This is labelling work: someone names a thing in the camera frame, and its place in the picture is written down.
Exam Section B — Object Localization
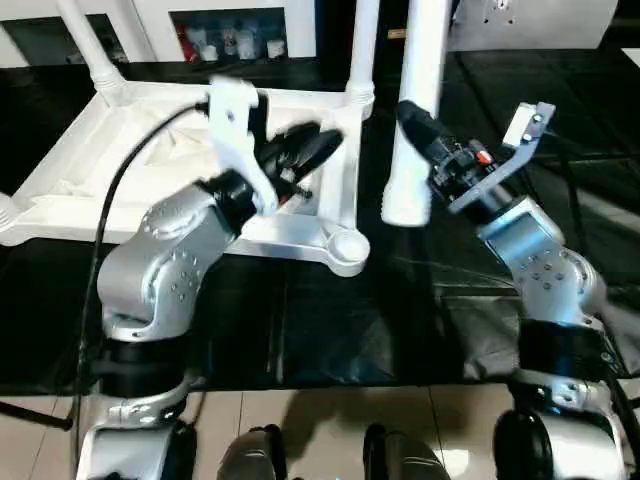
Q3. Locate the white plastic table leg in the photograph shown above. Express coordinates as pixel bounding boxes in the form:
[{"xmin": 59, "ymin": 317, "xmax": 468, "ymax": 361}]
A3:
[
  {"xmin": 0, "ymin": 192, "xmax": 15, "ymax": 234},
  {"xmin": 54, "ymin": 0, "xmax": 127, "ymax": 107},
  {"xmin": 381, "ymin": 0, "xmax": 452, "ymax": 229},
  {"xmin": 346, "ymin": 0, "xmax": 377, "ymax": 109}
]

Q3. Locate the white plastic table top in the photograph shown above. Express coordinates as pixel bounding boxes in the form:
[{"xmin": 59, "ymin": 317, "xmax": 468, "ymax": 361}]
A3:
[{"xmin": 0, "ymin": 82, "xmax": 374, "ymax": 279}]

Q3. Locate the black box with gold label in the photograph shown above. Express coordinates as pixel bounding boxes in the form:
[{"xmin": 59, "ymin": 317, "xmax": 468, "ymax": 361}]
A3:
[{"xmin": 314, "ymin": 0, "xmax": 461, "ymax": 51}]

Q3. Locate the black work mat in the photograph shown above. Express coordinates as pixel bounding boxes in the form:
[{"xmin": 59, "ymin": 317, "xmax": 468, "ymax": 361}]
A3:
[{"xmin": 0, "ymin": 47, "xmax": 640, "ymax": 396}]

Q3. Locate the white glass door cabinet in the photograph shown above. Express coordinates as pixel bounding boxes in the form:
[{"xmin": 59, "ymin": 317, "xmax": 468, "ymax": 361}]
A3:
[{"xmin": 0, "ymin": 0, "xmax": 319, "ymax": 66}]

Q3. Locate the flat white board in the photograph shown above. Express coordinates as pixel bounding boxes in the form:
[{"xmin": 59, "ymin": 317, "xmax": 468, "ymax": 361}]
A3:
[{"xmin": 619, "ymin": 45, "xmax": 640, "ymax": 76}]

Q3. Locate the grey left robot foot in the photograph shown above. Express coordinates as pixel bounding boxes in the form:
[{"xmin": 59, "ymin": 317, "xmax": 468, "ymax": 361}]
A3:
[{"xmin": 219, "ymin": 424, "xmax": 286, "ymax": 480}]

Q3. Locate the grey robot foot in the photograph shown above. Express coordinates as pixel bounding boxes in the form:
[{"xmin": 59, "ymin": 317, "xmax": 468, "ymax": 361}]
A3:
[
  {"xmin": 363, "ymin": 423, "xmax": 446, "ymax": 480},
  {"xmin": 219, "ymin": 424, "xmax": 286, "ymax": 480}
]

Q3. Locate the grey right robot foot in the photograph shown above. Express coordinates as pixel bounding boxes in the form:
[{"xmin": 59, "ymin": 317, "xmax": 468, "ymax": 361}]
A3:
[{"xmin": 363, "ymin": 423, "xmax": 446, "ymax": 480}]

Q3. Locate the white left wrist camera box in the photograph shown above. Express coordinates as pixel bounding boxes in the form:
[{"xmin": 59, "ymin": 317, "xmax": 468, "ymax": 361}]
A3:
[{"xmin": 207, "ymin": 74, "xmax": 281, "ymax": 217}]

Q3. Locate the black metal table frame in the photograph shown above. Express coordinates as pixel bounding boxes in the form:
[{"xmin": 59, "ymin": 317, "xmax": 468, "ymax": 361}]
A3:
[{"xmin": 0, "ymin": 397, "xmax": 74, "ymax": 431}]

